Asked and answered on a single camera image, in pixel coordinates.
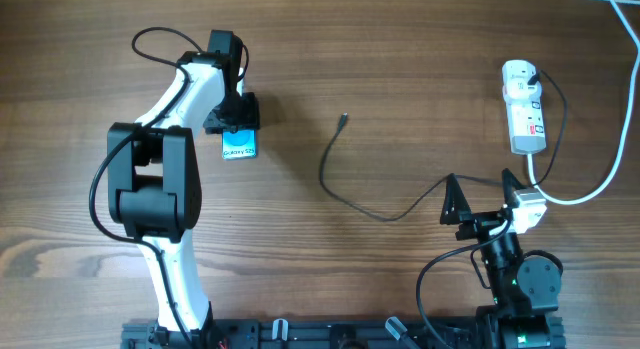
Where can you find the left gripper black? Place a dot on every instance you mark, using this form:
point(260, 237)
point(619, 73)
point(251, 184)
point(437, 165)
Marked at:
point(249, 119)

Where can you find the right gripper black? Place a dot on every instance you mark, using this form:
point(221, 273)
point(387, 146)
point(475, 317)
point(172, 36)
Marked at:
point(480, 223)

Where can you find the smartphone with teal screen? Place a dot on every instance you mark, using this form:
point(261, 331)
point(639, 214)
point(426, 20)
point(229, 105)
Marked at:
point(239, 145)

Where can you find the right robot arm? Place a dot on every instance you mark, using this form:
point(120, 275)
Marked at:
point(525, 285)

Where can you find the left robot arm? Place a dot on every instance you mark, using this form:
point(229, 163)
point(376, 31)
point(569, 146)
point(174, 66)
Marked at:
point(154, 187)

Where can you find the white charger plug adapter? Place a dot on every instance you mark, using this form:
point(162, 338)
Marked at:
point(518, 89)

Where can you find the white power strip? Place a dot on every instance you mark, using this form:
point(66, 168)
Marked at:
point(527, 132)

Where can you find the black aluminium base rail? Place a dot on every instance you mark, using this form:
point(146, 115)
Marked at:
point(450, 332)

